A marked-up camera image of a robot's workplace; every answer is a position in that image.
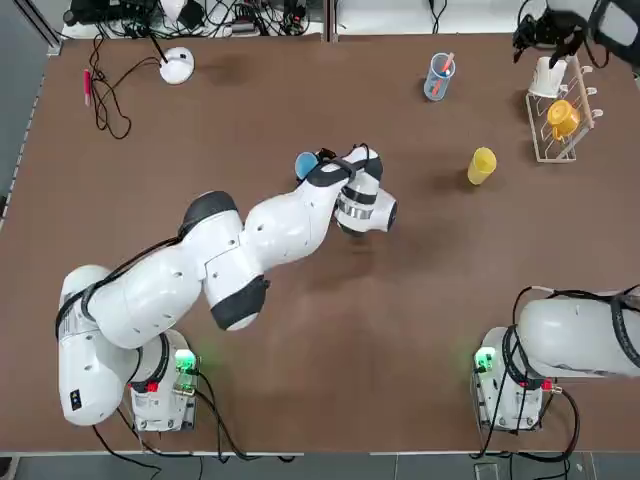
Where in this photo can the orange pen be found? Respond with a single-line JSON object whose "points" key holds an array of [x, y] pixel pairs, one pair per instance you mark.
{"points": [[440, 82]]}

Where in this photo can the white mug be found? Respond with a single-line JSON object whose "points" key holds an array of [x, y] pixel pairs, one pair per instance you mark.
{"points": [[545, 80]]}

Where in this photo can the aluminium frame rail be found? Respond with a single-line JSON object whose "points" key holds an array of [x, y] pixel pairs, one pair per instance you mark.
{"points": [[37, 22]]}

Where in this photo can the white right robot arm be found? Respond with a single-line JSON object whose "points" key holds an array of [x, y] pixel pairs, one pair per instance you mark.
{"points": [[565, 335]]}

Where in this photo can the yellow plastic cup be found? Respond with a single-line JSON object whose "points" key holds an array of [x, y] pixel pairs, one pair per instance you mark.
{"points": [[481, 166]]}

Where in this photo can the blue pen with white cap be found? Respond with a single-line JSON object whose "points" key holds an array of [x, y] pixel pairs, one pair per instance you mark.
{"points": [[446, 70]]}

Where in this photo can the black electronic device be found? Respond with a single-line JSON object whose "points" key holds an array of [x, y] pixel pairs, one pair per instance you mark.
{"points": [[95, 10]]}

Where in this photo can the clear measuring beaker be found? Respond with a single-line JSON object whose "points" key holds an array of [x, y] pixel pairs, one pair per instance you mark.
{"points": [[429, 84]]}

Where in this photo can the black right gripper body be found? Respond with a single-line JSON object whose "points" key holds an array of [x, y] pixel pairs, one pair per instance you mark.
{"points": [[557, 26]]}

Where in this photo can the blue plastic cup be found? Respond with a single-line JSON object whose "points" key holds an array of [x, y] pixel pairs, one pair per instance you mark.
{"points": [[304, 166]]}

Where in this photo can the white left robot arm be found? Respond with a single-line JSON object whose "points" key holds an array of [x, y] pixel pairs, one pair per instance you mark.
{"points": [[280, 225]]}

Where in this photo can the pink marker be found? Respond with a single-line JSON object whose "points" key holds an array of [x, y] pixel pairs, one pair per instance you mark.
{"points": [[87, 85]]}

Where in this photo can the yellow mug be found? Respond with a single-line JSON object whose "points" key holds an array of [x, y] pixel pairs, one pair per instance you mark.
{"points": [[562, 114]]}

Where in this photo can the white desk lamp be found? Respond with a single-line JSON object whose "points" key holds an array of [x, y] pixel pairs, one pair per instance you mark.
{"points": [[177, 70]]}

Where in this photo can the aluminium frame post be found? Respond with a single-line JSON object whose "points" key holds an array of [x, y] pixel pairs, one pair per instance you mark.
{"points": [[330, 20]]}

